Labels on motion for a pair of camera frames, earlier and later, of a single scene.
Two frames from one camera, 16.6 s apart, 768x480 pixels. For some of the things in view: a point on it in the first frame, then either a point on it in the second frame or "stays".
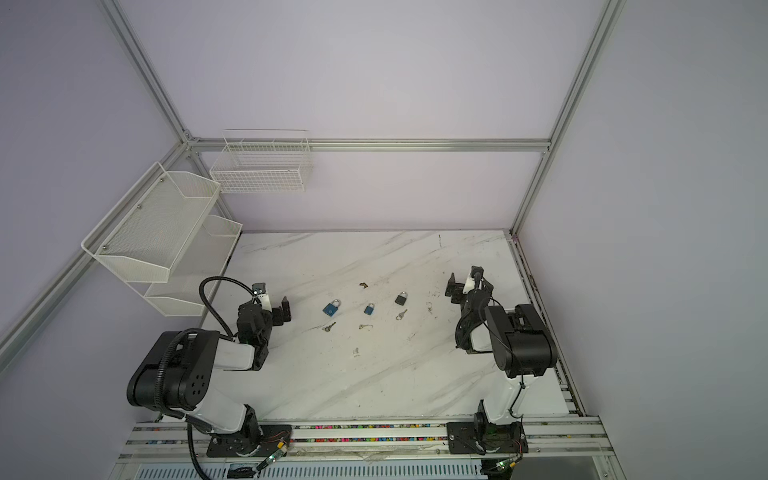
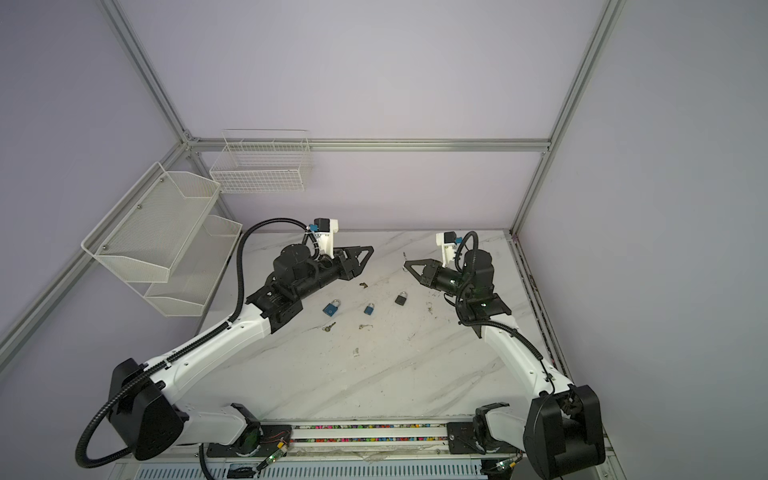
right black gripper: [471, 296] to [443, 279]
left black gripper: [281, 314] to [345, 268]
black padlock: [400, 299] stays
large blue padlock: [331, 308] stays
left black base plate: [267, 441] stays
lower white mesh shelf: [204, 256] stays
